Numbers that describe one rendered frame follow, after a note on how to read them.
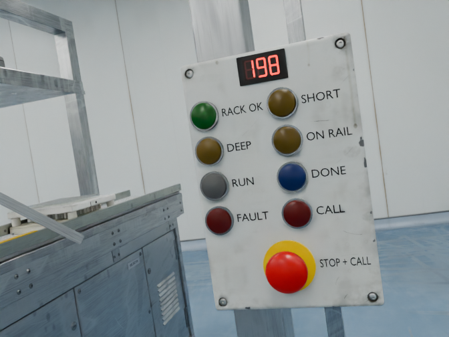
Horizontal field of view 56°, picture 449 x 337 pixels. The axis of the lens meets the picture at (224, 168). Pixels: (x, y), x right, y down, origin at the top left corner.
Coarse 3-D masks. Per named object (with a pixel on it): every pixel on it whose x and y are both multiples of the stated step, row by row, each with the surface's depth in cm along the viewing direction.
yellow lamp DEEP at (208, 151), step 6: (204, 138) 43; (210, 138) 43; (198, 144) 43; (204, 144) 43; (210, 144) 42; (216, 144) 42; (198, 150) 43; (204, 150) 43; (210, 150) 42; (216, 150) 42; (198, 156) 43; (204, 156) 43; (210, 156) 43; (216, 156) 42; (204, 162) 43; (210, 162) 43
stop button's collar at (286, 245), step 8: (288, 240) 42; (272, 248) 42; (280, 248) 42; (288, 248) 42; (296, 248) 42; (304, 248) 41; (304, 256) 41; (312, 256) 41; (264, 264) 43; (312, 264) 41; (352, 264) 40; (368, 264) 40; (312, 272) 41; (312, 280) 41; (304, 288) 42
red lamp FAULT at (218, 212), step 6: (216, 210) 43; (222, 210) 43; (210, 216) 43; (216, 216) 43; (222, 216) 43; (228, 216) 43; (210, 222) 43; (216, 222) 43; (222, 222) 43; (228, 222) 43; (210, 228) 43; (216, 228) 43; (222, 228) 43; (228, 228) 43
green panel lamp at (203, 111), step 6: (198, 108) 42; (204, 108) 42; (210, 108) 42; (192, 114) 43; (198, 114) 42; (204, 114) 42; (210, 114) 42; (192, 120) 43; (198, 120) 43; (204, 120) 42; (210, 120) 42; (198, 126) 43; (204, 126) 43; (210, 126) 43
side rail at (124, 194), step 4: (120, 192) 201; (124, 192) 204; (128, 192) 208; (116, 196) 197; (120, 196) 200; (124, 196) 204; (128, 196) 208; (116, 200) 197; (24, 220) 140; (8, 224) 134; (0, 228) 130; (4, 228) 132; (8, 228) 134; (0, 232) 130; (4, 232) 132; (8, 232) 133; (0, 236) 130
